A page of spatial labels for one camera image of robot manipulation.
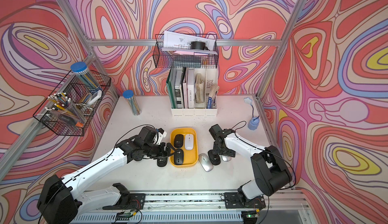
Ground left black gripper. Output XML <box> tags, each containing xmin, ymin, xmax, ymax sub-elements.
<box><xmin>142</xmin><ymin>141</ymin><xmax>178</xmax><ymax>159</ymax></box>

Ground black mouse with flower sticker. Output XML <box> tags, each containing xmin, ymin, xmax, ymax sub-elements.
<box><xmin>208</xmin><ymin>151</ymin><xmax>221</xmax><ymax>165</ymax></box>

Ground silver mouse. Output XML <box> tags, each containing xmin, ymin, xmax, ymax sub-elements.
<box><xmin>221</xmin><ymin>155</ymin><xmax>231</xmax><ymax>162</ymax></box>
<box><xmin>199</xmin><ymin>153</ymin><xmax>213</xmax><ymax>172</ymax></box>

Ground yellow storage tray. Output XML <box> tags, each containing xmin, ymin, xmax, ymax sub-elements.
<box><xmin>170</xmin><ymin>128</ymin><xmax>199</xmax><ymax>168</ymax></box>

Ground white mouse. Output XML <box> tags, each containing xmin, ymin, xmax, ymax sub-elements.
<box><xmin>185</xmin><ymin>134</ymin><xmax>194</xmax><ymax>151</ymax></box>

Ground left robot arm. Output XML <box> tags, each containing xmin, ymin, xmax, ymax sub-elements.
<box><xmin>37</xmin><ymin>124</ymin><xmax>176</xmax><ymax>224</ymax></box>

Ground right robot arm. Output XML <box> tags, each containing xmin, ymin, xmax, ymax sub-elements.
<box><xmin>209</xmin><ymin>125</ymin><xmax>293</xmax><ymax>202</ymax></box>

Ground small blue desk lamp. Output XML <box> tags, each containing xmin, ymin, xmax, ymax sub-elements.
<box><xmin>244</xmin><ymin>97</ymin><xmax>260</xmax><ymax>131</ymax></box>

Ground blue lid tube on table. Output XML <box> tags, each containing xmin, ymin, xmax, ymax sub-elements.
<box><xmin>123</xmin><ymin>90</ymin><xmax>141</xmax><ymax>116</ymax></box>

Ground white file organizer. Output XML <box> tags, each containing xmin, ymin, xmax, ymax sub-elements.
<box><xmin>166</xmin><ymin>67</ymin><xmax>219</xmax><ymax>117</ymax></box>

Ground green folder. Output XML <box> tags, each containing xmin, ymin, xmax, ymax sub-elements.
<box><xmin>166</xmin><ymin>68</ymin><xmax>176</xmax><ymax>109</ymax></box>

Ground white book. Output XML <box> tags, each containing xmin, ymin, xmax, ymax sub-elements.
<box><xmin>187</xmin><ymin>68</ymin><xmax>195</xmax><ymax>108</ymax></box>

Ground clear pen holder cup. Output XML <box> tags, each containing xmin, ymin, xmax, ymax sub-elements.
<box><xmin>45</xmin><ymin>92</ymin><xmax>86</xmax><ymax>128</ymax></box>

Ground black tape roll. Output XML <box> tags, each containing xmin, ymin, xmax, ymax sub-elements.
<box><xmin>190</xmin><ymin>41</ymin><xmax>209</xmax><ymax>51</ymax></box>

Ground blue lid tube in basket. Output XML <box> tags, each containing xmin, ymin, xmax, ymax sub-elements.
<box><xmin>70</xmin><ymin>61</ymin><xmax>101</xmax><ymax>94</ymax></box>

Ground white papers in basket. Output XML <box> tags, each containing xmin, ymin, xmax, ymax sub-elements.
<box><xmin>161</xmin><ymin>31</ymin><xmax>218</xmax><ymax>55</ymax></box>

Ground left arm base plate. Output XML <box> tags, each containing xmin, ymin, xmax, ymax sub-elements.
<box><xmin>103</xmin><ymin>193</ymin><xmax>146</xmax><ymax>210</ymax></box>

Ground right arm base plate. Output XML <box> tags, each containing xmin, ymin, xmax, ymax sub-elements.
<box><xmin>221</xmin><ymin>192</ymin><xmax>266</xmax><ymax>210</ymax></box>

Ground aluminium front rail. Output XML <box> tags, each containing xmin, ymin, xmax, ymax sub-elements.
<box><xmin>70</xmin><ymin>190</ymin><xmax>317</xmax><ymax>224</ymax></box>

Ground black wire basket left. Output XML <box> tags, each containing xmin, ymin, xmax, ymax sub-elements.
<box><xmin>33</xmin><ymin>70</ymin><xmax>111</xmax><ymax>136</ymax></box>

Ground black wire basket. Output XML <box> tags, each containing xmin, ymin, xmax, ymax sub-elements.
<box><xmin>153</xmin><ymin>33</ymin><xmax>219</xmax><ymax>68</ymax></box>
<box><xmin>33</xmin><ymin>70</ymin><xmax>111</xmax><ymax>136</ymax></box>

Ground black wire basket back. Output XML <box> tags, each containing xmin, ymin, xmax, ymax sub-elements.
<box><xmin>153</xmin><ymin>33</ymin><xmax>219</xmax><ymax>68</ymax></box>

